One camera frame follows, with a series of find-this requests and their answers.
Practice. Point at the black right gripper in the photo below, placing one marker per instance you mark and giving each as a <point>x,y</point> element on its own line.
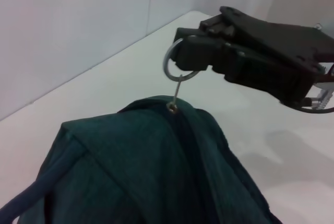
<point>276,59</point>

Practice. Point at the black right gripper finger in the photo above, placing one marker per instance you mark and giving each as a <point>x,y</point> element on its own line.
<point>193,32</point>

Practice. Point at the dark teal fabric lunch bag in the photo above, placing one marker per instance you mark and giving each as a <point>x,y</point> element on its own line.
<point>146,166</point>

